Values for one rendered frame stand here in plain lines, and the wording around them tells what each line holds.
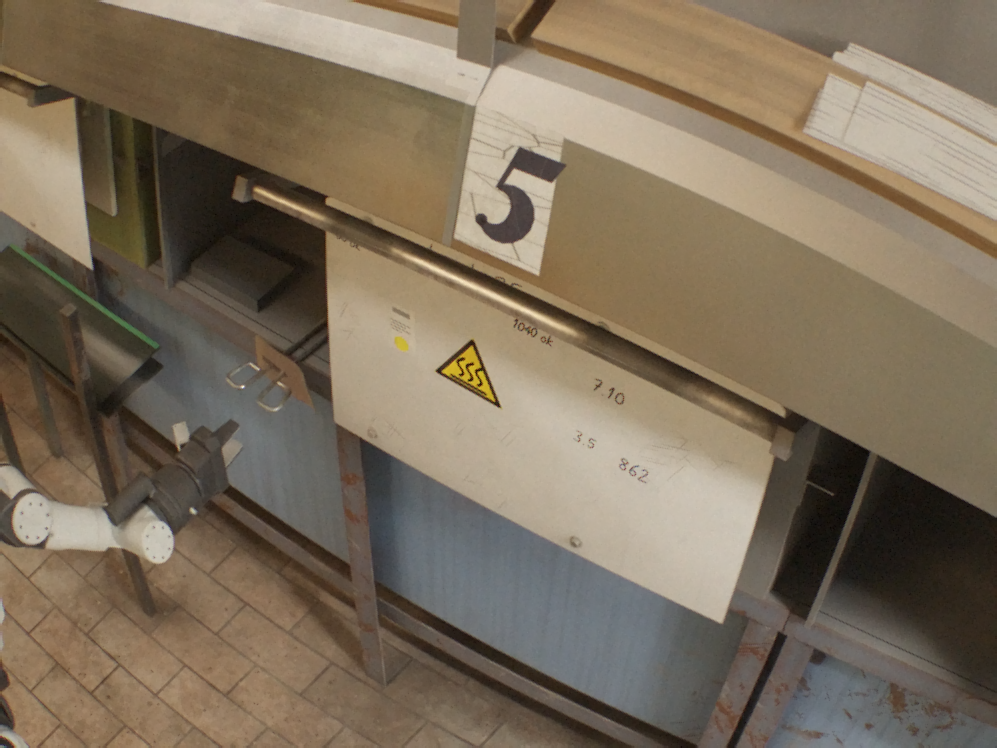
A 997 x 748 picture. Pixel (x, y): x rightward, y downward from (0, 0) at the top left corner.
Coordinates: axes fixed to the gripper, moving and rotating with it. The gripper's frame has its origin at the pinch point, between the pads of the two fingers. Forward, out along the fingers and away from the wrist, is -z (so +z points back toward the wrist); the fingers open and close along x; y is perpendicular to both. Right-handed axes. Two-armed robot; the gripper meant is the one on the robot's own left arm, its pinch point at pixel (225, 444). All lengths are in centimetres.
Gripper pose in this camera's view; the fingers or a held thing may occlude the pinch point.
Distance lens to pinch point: 193.8
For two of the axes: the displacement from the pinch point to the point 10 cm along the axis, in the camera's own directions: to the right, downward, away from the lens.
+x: 0.4, -7.2, -6.9
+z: -5.5, 5.6, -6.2
